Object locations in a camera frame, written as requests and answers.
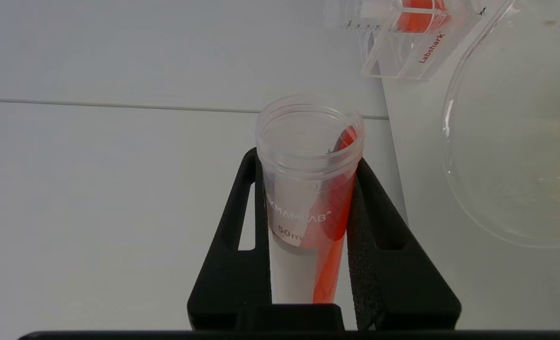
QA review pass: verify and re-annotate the red pigment test tube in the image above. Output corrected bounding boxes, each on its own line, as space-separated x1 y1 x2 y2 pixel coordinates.
255 93 365 304
396 0 451 34

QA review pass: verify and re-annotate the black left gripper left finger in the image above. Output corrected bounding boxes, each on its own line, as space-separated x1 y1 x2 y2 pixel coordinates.
187 147 274 331

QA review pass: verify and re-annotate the clear acrylic test tube rack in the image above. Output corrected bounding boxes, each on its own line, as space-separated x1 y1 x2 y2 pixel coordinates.
325 0 487 81

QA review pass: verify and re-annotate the clear glass beaker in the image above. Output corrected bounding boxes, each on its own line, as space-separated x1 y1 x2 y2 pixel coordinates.
441 0 560 249

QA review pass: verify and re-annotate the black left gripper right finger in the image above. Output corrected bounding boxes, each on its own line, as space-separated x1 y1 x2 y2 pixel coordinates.
346 158 462 331

